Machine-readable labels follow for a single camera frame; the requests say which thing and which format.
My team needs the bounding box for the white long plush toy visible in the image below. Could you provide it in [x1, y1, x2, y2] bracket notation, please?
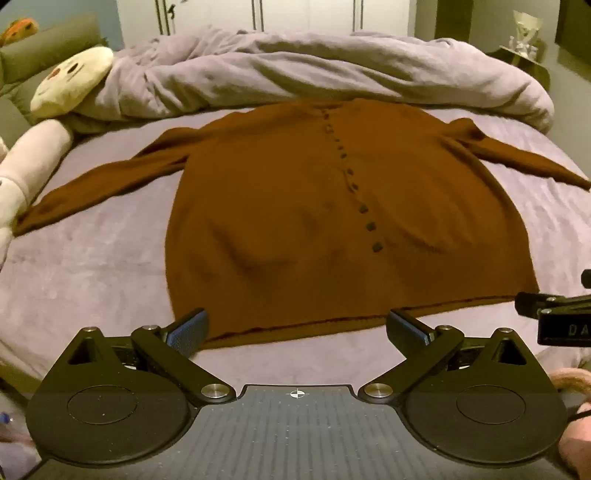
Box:
[1, 119, 73, 264]

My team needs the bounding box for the olive green headboard cushion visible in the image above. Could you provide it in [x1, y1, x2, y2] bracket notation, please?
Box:
[1, 13, 106, 148]

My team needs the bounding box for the lavender rumpled duvet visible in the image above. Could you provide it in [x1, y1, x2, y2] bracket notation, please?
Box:
[67, 27, 554, 134]

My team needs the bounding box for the nightstand with decor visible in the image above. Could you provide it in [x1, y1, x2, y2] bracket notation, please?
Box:
[488, 10, 551, 91]

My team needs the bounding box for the orange plush toy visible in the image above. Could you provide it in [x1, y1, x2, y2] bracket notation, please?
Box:
[1, 18, 39, 46]

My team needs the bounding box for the white wardrobe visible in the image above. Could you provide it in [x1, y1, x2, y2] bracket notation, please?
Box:
[117, 0, 416, 46]

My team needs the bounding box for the lavender bed sheet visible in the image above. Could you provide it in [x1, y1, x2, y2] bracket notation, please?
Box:
[0, 108, 591, 393]

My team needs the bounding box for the brown knit cardigan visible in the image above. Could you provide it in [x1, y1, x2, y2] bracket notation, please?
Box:
[16, 99, 590, 346]

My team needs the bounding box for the cream face plush pillow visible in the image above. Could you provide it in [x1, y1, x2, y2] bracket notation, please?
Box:
[30, 46, 114, 119]

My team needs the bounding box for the person's right hand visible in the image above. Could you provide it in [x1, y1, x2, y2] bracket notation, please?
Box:
[549, 367, 591, 480]

